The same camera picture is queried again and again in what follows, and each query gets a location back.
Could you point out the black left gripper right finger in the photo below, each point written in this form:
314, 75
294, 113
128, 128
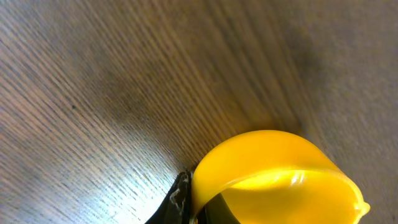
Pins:
216, 211

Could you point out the yellow plastic measuring scoop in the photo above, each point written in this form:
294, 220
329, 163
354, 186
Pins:
270, 176

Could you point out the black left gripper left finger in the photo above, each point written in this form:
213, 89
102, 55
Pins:
176, 206

